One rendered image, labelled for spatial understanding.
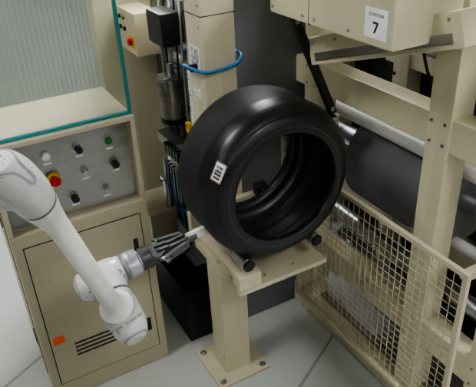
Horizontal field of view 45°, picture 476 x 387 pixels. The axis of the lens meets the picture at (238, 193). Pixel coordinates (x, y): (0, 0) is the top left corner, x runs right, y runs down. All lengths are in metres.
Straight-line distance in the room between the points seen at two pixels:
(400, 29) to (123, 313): 1.08
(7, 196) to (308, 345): 1.94
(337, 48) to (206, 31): 0.44
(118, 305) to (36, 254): 0.77
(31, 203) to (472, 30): 1.17
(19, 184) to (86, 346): 1.48
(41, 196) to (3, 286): 2.30
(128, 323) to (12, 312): 1.79
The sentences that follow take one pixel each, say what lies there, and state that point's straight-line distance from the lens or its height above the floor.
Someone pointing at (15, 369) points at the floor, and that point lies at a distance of 3.11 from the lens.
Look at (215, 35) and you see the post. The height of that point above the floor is 1.59.
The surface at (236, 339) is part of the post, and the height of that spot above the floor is 0.20.
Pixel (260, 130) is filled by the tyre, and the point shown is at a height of 1.39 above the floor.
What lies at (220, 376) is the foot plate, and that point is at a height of 0.01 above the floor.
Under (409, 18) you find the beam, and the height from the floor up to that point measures 1.72.
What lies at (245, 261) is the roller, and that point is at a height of 0.92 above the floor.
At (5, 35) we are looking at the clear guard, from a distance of 2.08.
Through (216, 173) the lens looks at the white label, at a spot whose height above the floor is 1.29.
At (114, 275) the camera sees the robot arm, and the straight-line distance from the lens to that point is 1.80.
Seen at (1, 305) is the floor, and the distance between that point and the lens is 3.52.
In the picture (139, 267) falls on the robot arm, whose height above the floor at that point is 1.01.
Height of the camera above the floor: 2.10
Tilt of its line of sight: 30 degrees down
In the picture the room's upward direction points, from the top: 3 degrees counter-clockwise
